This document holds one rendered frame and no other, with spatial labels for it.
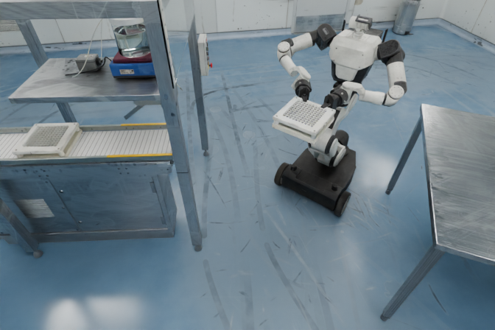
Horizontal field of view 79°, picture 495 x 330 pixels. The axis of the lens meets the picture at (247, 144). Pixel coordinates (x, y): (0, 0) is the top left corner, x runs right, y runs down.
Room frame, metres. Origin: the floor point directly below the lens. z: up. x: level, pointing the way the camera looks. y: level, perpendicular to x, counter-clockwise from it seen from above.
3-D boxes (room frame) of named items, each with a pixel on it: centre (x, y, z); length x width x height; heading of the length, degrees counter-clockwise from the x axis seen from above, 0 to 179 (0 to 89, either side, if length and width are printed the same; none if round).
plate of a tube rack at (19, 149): (1.26, 1.09, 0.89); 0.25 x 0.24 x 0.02; 3
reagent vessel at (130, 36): (1.31, 0.51, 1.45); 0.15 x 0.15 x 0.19
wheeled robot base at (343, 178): (1.79, -0.65, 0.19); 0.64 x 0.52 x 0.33; 144
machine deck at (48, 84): (1.26, 0.69, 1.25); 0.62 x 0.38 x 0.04; 93
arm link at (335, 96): (1.42, -0.48, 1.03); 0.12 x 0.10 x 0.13; 137
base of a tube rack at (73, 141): (1.26, 1.09, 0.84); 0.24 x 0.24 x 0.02; 3
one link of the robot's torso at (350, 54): (1.85, -0.70, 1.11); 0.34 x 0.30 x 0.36; 54
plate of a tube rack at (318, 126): (1.29, -0.30, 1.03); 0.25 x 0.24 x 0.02; 55
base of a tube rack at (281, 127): (1.29, -0.30, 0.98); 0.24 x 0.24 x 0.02; 55
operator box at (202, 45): (2.15, 0.33, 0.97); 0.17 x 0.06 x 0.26; 3
